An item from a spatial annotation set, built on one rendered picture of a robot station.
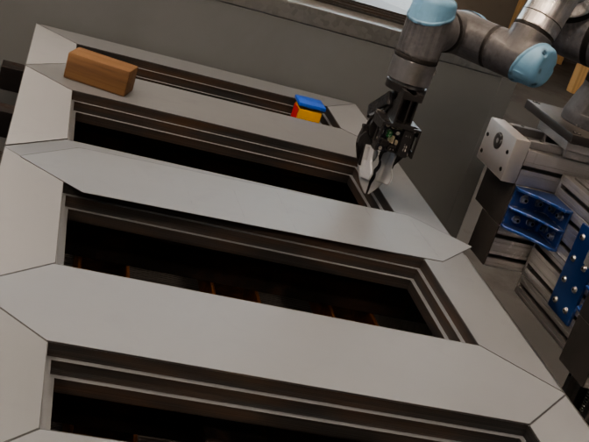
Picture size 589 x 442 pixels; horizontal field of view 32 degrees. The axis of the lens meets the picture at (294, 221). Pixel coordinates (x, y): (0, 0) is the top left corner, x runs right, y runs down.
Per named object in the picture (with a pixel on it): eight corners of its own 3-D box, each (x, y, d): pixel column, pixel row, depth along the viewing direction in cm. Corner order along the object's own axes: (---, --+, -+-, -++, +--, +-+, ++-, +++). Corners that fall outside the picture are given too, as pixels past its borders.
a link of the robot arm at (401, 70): (389, 47, 177) (432, 60, 179) (380, 73, 179) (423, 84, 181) (400, 59, 170) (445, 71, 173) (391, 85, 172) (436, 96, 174)
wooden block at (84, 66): (62, 77, 192) (68, 51, 191) (73, 71, 198) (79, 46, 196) (124, 97, 192) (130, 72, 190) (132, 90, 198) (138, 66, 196)
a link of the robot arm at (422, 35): (471, 5, 172) (443, 1, 166) (448, 67, 176) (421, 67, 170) (434, -11, 177) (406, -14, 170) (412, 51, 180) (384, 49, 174)
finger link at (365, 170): (355, 199, 180) (372, 150, 177) (348, 186, 185) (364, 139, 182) (372, 203, 181) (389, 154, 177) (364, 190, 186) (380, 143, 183)
